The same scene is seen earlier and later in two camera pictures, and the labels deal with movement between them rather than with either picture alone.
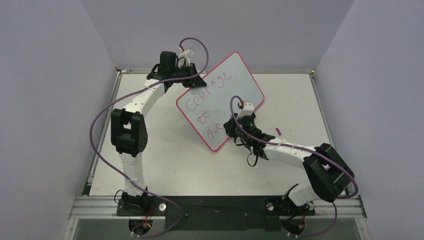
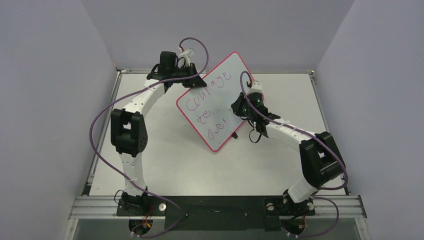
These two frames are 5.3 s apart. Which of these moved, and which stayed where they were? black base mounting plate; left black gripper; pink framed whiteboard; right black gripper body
Moved: right black gripper body
Stayed: pink framed whiteboard; black base mounting plate; left black gripper
